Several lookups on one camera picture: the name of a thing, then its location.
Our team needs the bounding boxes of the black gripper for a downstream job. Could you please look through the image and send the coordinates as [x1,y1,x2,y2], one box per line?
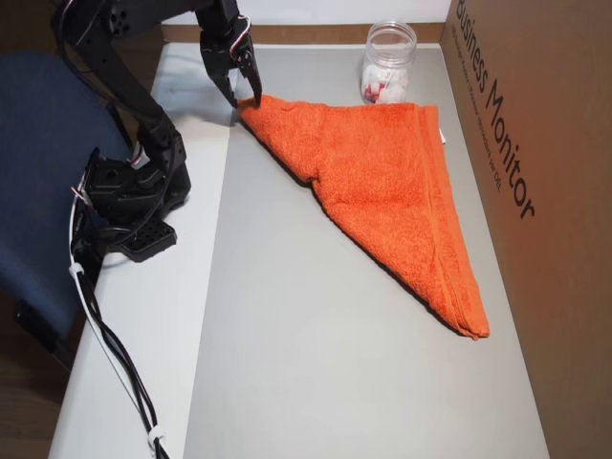
[198,18,265,110]

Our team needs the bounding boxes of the orange terry towel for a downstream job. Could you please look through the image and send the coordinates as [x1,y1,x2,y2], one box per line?
[237,94,492,343]

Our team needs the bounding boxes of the clear plastic jar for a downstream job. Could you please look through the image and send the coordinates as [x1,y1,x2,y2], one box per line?
[359,19,418,105]

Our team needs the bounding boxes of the black grid table clamp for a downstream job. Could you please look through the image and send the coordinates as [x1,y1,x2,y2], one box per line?
[119,217,179,264]

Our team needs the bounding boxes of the blue office chair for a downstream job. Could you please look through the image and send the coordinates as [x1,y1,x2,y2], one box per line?
[0,51,140,369]

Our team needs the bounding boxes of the grey table mat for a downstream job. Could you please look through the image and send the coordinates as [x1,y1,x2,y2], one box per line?
[184,45,551,459]

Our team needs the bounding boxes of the brown cardboard monitor box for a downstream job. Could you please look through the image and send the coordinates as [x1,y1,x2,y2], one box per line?
[439,0,612,459]

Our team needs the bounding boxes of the brown wooden back rail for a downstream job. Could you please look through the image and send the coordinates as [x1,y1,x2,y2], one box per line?
[160,21,450,49]

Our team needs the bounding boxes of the black camera cable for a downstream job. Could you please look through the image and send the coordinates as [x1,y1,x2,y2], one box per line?
[50,0,144,164]

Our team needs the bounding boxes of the thin white cable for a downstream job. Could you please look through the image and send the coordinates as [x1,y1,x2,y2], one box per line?
[66,190,162,431]

